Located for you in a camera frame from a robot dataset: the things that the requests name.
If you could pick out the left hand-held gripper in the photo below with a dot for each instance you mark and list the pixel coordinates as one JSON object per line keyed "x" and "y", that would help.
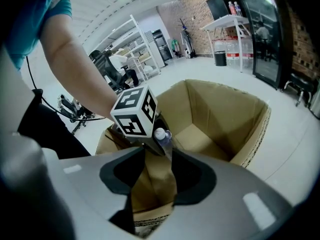
{"x": 133, "y": 111}

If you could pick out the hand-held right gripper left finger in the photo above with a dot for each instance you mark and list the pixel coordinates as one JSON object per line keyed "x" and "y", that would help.
{"x": 87, "y": 184}

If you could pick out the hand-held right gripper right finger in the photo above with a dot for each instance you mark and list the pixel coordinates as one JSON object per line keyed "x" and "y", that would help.
{"x": 225, "y": 209}

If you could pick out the clear plastic bottle white cap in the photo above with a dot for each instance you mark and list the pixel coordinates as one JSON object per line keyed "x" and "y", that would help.
{"x": 162, "y": 136}

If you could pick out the brown cardboard box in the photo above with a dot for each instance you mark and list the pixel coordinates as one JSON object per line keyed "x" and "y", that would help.
{"x": 215, "y": 114}

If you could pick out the person's left forearm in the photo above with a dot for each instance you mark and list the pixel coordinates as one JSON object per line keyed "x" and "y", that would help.
{"x": 80, "y": 76}

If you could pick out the black box appliance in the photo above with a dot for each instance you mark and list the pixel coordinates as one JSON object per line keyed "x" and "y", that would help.
{"x": 220, "y": 4}

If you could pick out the small bottle red label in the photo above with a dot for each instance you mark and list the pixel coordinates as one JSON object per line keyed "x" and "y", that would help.
{"x": 232, "y": 8}

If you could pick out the small bottle blue label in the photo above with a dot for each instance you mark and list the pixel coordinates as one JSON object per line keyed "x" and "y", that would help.
{"x": 237, "y": 8}

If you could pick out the black office chair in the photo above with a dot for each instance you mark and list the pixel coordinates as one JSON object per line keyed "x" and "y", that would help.
{"x": 107, "y": 69}

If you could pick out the black floor stand device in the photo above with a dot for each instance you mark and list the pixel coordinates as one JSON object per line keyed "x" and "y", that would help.
{"x": 75, "y": 111}

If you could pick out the person's black trousers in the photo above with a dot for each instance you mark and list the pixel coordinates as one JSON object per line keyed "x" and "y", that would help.
{"x": 47, "y": 134}

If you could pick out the white metal shelving rack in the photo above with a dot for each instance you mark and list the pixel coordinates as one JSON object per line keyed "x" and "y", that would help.
{"x": 142, "y": 46}

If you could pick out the black tall cabinet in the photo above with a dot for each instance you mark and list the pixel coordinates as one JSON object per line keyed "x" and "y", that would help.
{"x": 161, "y": 46}

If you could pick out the white standing machine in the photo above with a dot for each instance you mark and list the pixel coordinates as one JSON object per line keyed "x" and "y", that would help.
{"x": 187, "y": 41}

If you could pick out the black trash bin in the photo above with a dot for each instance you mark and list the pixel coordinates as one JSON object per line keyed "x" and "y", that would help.
{"x": 220, "y": 58}

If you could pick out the large clear water jug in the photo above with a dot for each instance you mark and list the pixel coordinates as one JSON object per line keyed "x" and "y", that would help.
{"x": 247, "y": 55}
{"x": 233, "y": 54}

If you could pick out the white side table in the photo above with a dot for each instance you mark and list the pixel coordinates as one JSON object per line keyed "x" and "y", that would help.
{"x": 225, "y": 21}

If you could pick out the person's teal shirt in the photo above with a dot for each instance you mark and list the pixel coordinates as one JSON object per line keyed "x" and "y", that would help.
{"x": 27, "y": 21}

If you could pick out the black padded stool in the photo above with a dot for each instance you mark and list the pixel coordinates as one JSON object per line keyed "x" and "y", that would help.
{"x": 301, "y": 82}

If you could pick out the black glass-door fridge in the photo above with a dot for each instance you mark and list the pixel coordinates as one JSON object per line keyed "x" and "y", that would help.
{"x": 267, "y": 34}

